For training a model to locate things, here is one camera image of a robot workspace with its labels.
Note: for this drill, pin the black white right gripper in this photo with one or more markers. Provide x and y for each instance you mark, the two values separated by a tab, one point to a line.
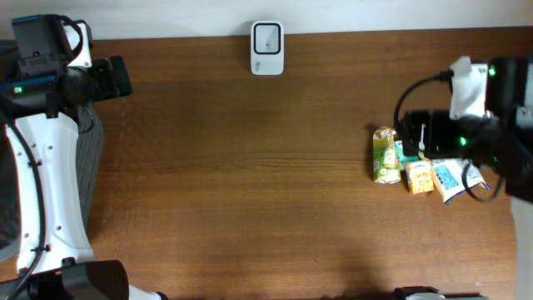
429	121

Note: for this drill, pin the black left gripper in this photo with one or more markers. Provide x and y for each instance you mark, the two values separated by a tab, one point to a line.
109	87

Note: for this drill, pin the teal tissue pack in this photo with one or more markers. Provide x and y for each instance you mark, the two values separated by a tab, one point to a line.
403	159

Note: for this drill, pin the cream snack bag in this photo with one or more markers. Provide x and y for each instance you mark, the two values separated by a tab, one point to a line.
447	178

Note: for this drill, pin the orange tissue pack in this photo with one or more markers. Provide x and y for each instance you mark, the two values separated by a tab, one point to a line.
419	177

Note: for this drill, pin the green drink carton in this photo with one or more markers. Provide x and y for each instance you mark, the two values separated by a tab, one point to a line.
385	164

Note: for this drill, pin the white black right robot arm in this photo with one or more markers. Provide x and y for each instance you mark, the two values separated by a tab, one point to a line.
507	150

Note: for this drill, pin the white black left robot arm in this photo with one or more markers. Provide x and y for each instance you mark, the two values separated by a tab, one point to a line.
55	257

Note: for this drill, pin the white barcode scanner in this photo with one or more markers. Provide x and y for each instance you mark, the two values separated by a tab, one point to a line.
267	48

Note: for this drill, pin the grey plastic lattice basket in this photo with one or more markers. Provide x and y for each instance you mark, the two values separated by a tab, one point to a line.
88	157

